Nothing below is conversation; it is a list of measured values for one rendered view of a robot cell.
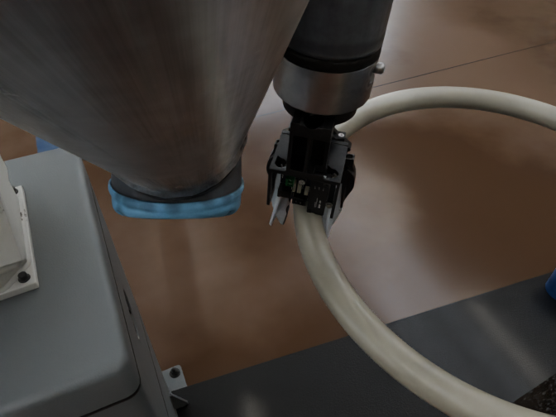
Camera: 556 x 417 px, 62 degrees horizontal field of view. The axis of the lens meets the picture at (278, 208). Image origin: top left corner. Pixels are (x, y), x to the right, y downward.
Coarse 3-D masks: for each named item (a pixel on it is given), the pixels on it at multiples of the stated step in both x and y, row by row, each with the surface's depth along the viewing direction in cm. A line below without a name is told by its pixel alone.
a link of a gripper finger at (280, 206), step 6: (276, 180) 54; (276, 186) 55; (276, 192) 56; (276, 198) 56; (276, 204) 53; (282, 204) 57; (288, 204) 57; (276, 210) 54; (282, 210) 58; (288, 210) 59; (276, 216) 59; (282, 216) 59; (270, 222) 53; (282, 222) 60
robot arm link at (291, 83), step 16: (288, 64) 38; (384, 64) 40; (288, 80) 39; (304, 80) 38; (320, 80) 37; (336, 80) 37; (352, 80) 38; (368, 80) 39; (288, 96) 40; (304, 96) 39; (320, 96) 38; (336, 96) 38; (352, 96) 39; (368, 96) 41; (320, 112) 39; (336, 112) 40
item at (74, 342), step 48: (48, 192) 62; (48, 240) 56; (96, 240) 57; (48, 288) 51; (96, 288) 51; (0, 336) 47; (48, 336) 47; (96, 336) 47; (144, 336) 89; (0, 384) 44; (48, 384) 44; (96, 384) 45; (144, 384) 53
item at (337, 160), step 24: (312, 120) 45; (336, 120) 41; (288, 144) 47; (312, 144) 44; (336, 144) 48; (288, 168) 44; (312, 168) 45; (336, 168) 45; (288, 192) 47; (312, 192) 46; (336, 192) 45
